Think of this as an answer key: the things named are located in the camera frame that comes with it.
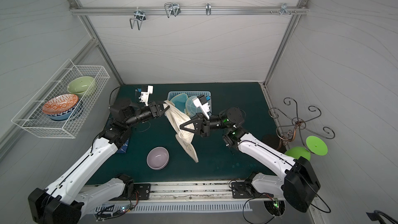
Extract small metal hook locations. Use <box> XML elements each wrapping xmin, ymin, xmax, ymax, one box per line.
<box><xmin>205</xmin><ymin>3</ymin><xmax>211</xmax><ymax>16</ymax></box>

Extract light blue plastic basket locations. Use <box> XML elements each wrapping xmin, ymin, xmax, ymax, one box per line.
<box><xmin>167</xmin><ymin>91</ymin><xmax>212</xmax><ymax>115</ymax></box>

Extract aluminium front rail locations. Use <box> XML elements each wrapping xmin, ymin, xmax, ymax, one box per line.
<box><xmin>80</xmin><ymin>178</ymin><xmax>319</xmax><ymax>204</ymax></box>

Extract green round disc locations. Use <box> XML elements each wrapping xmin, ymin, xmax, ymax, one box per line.
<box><xmin>306</xmin><ymin>136</ymin><xmax>329</xmax><ymax>156</ymax></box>

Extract aluminium top rail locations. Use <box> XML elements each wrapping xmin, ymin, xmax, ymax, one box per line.
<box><xmin>70</xmin><ymin>5</ymin><xmax>309</xmax><ymax>17</ymax></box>

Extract blue snack bag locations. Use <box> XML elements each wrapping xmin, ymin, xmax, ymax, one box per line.
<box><xmin>117</xmin><ymin>139</ymin><xmax>130</xmax><ymax>154</ymax></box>

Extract black scrolled metal stand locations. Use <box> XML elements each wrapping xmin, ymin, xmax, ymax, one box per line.
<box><xmin>268</xmin><ymin>97</ymin><xmax>336</xmax><ymax>154</ymax></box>

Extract right metal hook bracket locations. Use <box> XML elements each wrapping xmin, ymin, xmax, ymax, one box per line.
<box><xmin>269</xmin><ymin>4</ymin><xmax>297</xmax><ymax>16</ymax></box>

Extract middle metal hook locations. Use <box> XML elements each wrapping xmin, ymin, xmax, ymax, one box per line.
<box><xmin>164</xmin><ymin>3</ymin><xmax>181</xmax><ymax>18</ymax></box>

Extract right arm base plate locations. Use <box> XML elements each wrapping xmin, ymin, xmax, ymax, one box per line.
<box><xmin>229</xmin><ymin>180</ymin><xmax>259</xmax><ymax>199</ymax></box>

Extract green ceramic bowl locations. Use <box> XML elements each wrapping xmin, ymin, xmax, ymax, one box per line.
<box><xmin>67</xmin><ymin>76</ymin><xmax>96</xmax><ymax>99</ymax></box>

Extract left double metal hook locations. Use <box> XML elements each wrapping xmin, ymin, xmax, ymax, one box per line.
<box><xmin>130</xmin><ymin>9</ymin><xmax>146</xmax><ymax>30</ymax></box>

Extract teal mesh laundry bag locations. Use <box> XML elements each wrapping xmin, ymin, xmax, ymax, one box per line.
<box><xmin>170</xmin><ymin>93</ymin><xmax>201</xmax><ymax>117</ymax></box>

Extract orange patterned bowl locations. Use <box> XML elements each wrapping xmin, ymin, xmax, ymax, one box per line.
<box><xmin>42</xmin><ymin>94</ymin><xmax>79</xmax><ymax>115</ymax></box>

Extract dark green table mat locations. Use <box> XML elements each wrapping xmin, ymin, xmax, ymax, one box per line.
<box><xmin>89</xmin><ymin>83</ymin><xmax>276</xmax><ymax>185</ymax></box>

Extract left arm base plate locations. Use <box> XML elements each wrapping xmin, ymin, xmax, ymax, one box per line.
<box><xmin>130</xmin><ymin>183</ymin><xmax>151</xmax><ymax>201</ymax></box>

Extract white wire wall basket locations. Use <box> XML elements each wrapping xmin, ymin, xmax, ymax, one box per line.
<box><xmin>11</xmin><ymin>60</ymin><xmax>110</xmax><ymax>139</ymax></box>

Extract blue bowl under orange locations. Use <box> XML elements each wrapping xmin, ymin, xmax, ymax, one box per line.
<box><xmin>47</xmin><ymin>106</ymin><xmax>81</xmax><ymax>121</ymax></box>

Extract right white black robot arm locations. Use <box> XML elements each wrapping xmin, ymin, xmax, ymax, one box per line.
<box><xmin>179</xmin><ymin>107</ymin><xmax>320</xmax><ymax>213</ymax></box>

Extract white slotted cable duct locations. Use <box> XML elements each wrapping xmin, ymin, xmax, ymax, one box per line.
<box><xmin>93</xmin><ymin>201</ymin><xmax>253</xmax><ymax>215</ymax></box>

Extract aluminium rail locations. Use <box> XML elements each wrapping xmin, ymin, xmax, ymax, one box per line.
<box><xmin>80</xmin><ymin>178</ymin><xmax>319</xmax><ymax>204</ymax></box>
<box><xmin>70</xmin><ymin>5</ymin><xmax>309</xmax><ymax>17</ymax></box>

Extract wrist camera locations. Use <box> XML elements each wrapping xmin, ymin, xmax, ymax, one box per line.
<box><xmin>137</xmin><ymin>85</ymin><xmax>153</xmax><ymax>106</ymax></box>
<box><xmin>192</xmin><ymin>94</ymin><xmax>210</xmax><ymax>120</ymax></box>

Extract lilac ceramic bowl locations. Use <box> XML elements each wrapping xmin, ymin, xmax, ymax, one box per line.
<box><xmin>146</xmin><ymin>147</ymin><xmax>170</xmax><ymax>170</ymax></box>

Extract cream mesh laundry bag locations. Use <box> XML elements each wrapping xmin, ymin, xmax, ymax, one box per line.
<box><xmin>163</xmin><ymin>101</ymin><xmax>199</xmax><ymax>163</ymax></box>

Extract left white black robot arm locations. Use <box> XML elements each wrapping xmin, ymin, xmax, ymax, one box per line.
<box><xmin>28</xmin><ymin>99</ymin><xmax>169</xmax><ymax>224</ymax></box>

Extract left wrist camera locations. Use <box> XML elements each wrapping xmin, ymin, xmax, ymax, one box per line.
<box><xmin>137</xmin><ymin>85</ymin><xmax>153</xmax><ymax>106</ymax></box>

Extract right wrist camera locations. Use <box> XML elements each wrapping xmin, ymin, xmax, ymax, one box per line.
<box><xmin>192</xmin><ymin>94</ymin><xmax>210</xmax><ymax>120</ymax></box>

